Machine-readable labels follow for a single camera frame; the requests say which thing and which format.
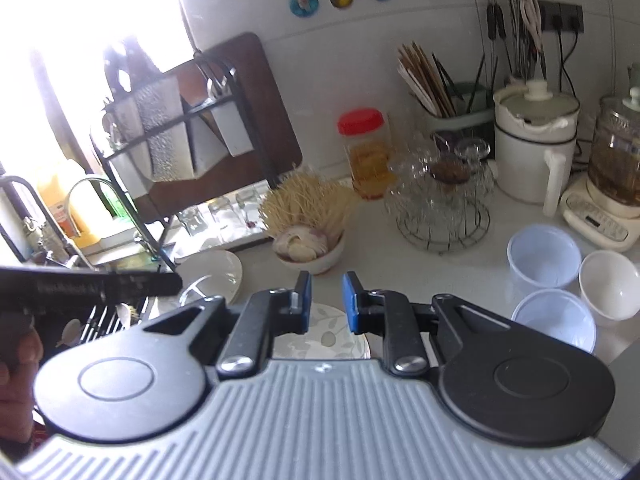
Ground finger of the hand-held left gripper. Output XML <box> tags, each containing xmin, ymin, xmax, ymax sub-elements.
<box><xmin>117</xmin><ymin>270</ymin><xmax>182</xmax><ymax>297</ymax></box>

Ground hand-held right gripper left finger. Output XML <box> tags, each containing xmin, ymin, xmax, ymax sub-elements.
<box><xmin>142</xmin><ymin>271</ymin><xmax>313</xmax><ymax>380</ymax></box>

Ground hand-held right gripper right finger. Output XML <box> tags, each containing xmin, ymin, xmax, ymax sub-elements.
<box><xmin>341</xmin><ymin>271</ymin><xmax>508</xmax><ymax>377</ymax></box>

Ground leaf-patterned plate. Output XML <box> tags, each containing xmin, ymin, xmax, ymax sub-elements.
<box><xmin>272</xmin><ymin>302</ymin><xmax>372</xmax><ymax>362</ymax></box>

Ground translucent plastic bowl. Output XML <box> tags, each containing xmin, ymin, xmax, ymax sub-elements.
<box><xmin>511</xmin><ymin>289</ymin><xmax>597</xmax><ymax>354</ymax></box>
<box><xmin>506</xmin><ymin>225</ymin><xmax>582</xmax><ymax>297</ymax></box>

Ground white ceramic bowl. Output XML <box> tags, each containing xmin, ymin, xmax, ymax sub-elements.
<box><xmin>579</xmin><ymin>250</ymin><xmax>640</xmax><ymax>322</ymax></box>

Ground person's left hand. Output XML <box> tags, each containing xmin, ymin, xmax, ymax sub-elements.
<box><xmin>0</xmin><ymin>331</ymin><xmax>47</xmax><ymax>436</ymax></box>

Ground white bowl holding garlic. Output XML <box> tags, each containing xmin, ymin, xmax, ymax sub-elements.
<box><xmin>272</xmin><ymin>230</ymin><xmax>347</xmax><ymax>276</ymax></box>

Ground pile of cutlery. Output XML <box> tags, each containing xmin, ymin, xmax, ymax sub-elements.
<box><xmin>59</xmin><ymin>301</ymin><xmax>151</xmax><ymax>347</ymax></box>

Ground garlic bulb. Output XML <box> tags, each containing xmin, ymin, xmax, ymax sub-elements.
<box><xmin>274</xmin><ymin>225</ymin><xmax>329</xmax><ymax>262</ymax></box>

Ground clear drinking glass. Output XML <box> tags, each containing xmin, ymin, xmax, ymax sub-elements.
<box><xmin>235</xmin><ymin>189</ymin><xmax>267</xmax><ymax>227</ymax></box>
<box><xmin>207</xmin><ymin>197</ymin><xmax>236</xmax><ymax>232</ymax></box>
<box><xmin>177</xmin><ymin>206</ymin><xmax>206</xmax><ymax>237</ymax></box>

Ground yellow detergent bottle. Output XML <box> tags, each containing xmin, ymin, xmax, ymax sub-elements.
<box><xmin>36</xmin><ymin>160</ymin><xmax>102</xmax><ymax>247</ymax></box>

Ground enoki mushroom bunch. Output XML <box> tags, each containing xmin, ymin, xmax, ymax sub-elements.
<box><xmin>260</xmin><ymin>170</ymin><xmax>359</xmax><ymax>242</ymax></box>

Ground chrome faucet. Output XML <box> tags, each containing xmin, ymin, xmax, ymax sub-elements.
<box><xmin>64</xmin><ymin>175</ymin><xmax>147</xmax><ymax>262</ymax></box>

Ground set of glass cups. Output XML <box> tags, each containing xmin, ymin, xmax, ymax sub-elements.
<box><xmin>384</xmin><ymin>132</ymin><xmax>496</xmax><ymax>233</ymax></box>

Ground red-lidded glass jar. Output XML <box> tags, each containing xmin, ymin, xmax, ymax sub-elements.
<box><xmin>337</xmin><ymin>108</ymin><xmax>394</xmax><ymax>201</ymax></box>

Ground textured translucent board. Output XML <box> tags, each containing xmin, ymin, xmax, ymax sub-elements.
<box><xmin>134</xmin><ymin>82</ymin><xmax>197</xmax><ymax>182</ymax></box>

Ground white plastic board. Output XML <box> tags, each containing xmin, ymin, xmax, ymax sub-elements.
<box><xmin>209</xmin><ymin>100</ymin><xmax>252</xmax><ymax>159</ymax></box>

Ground brown wooden cutting board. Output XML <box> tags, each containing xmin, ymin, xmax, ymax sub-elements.
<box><xmin>132</xmin><ymin>32</ymin><xmax>304</xmax><ymax>217</ymax></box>

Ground white electric pot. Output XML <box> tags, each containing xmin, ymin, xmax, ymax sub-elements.
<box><xmin>492</xmin><ymin>80</ymin><xmax>582</xmax><ymax>219</ymax></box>

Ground green utensil holder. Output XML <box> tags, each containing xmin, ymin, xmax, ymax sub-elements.
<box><xmin>419</xmin><ymin>81</ymin><xmax>497</xmax><ymax>135</ymax></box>

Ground bundle of chopsticks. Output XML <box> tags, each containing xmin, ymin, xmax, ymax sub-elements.
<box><xmin>397</xmin><ymin>42</ymin><xmax>457</xmax><ymax>119</ymax></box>

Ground dark utensils in holder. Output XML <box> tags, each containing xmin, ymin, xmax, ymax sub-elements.
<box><xmin>432</xmin><ymin>51</ymin><xmax>501</xmax><ymax>113</ymax></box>

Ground glass health kettle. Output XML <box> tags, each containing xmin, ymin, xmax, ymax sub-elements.
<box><xmin>559</xmin><ymin>87</ymin><xmax>640</xmax><ymax>254</ymax></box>

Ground row of hanging utensils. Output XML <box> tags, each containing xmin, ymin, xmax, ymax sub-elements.
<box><xmin>482</xmin><ymin>0</ymin><xmax>547</xmax><ymax>82</ymax></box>

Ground round wire cup rack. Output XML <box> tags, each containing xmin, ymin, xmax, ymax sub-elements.
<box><xmin>395</xmin><ymin>195</ymin><xmax>494</xmax><ymax>254</ymax></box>

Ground black wire dish rack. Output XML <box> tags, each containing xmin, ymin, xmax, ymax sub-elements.
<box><xmin>89</xmin><ymin>50</ymin><xmax>282</xmax><ymax>272</ymax></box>

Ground black power cable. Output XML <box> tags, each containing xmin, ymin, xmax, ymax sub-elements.
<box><xmin>552</xmin><ymin>29</ymin><xmax>587</xmax><ymax>163</ymax></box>

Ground black wall socket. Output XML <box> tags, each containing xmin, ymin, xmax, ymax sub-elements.
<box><xmin>537</xmin><ymin>0</ymin><xmax>585</xmax><ymax>34</ymax></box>

